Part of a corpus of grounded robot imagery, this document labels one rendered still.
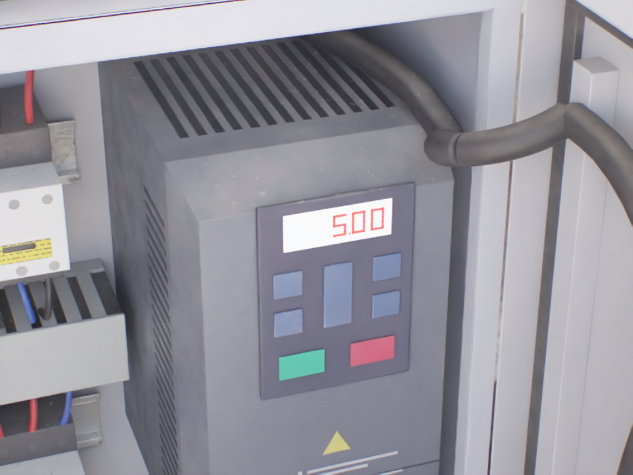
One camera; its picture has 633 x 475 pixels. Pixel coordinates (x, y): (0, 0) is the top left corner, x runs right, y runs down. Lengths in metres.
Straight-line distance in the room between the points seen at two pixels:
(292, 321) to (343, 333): 0.03
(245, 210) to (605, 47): 0.16
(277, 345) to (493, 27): 0.16
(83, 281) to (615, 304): 0.29
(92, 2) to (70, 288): 0.25
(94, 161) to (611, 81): 0.30
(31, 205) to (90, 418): 0.20
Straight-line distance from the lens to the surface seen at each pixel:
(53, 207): 0.66
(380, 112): 0.64
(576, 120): 0.56
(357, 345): 0.63
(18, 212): 0.66
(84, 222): 0.77
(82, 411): 0.83
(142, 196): 0.66
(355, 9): 0.55
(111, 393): 0.83
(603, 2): 0.54
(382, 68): 0.66
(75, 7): 0.53
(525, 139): 0.56
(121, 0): 0.54
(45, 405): 0.77
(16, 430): 0.76
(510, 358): 0.66
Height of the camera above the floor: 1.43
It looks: 29 degrees down
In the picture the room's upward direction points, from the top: straight up
